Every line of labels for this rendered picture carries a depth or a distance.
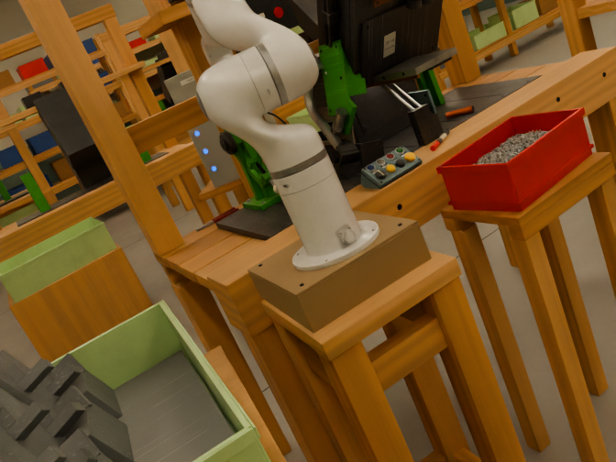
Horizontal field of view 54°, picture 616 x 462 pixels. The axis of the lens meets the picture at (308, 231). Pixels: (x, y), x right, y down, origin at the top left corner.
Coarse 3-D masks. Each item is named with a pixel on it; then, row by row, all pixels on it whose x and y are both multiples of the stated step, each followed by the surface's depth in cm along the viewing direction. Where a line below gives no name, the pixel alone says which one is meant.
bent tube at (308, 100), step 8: (320, 64) 183; (312, 88) 189; (304, 96) 191; (312, 96) 190; (312, 104) 190; (312, 112) 190; (320, 120) 187; (320, 128) 187; (328, 128) 185; (328, 136) 184; (336, 136) 183; (336, 144) 182
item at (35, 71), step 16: (96, 48) 830; (32, 64) 762; (48, 64) 790; (0, 80) 750; (32, 80) 756; (0, 96) 742; (128, 112) 858; (0, 128) 753; (32, 144) 770; (48, 144) 779; (0, 160) 758; (16, 160) 766; (64, 160) 794; (0, 176) 752; (48, 176) 786; (64, 176) 796; (16, 192) 771
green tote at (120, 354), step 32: (128, 320) 126; (160, 320) 129; (96, 352) 124; (128, 352) 127; (160, 352) 130; (192, 352) 100; (224, 384) 86; (224, 416) 110; (224, 448) 72; (256, 448) 75
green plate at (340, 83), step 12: (324, 48) 180; (336, 48) 175; (324, 60) 182; (336, 60) 176; (336, 72) 178; (348, 72) 178; (324, 84) 185; (336, 84) 179; (348, 84) 178; (360, 84) 180; (336, 96) 181; (348, 96) 177
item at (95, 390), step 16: (0, 352) 114; (0, 368) 105; (0, 384) 101; (16, 384) 105; (80, 384) 115; (96, 384) 119; (32, 400) 104; (48, 400) 110; (96, 400) 112; (112, 400) 118
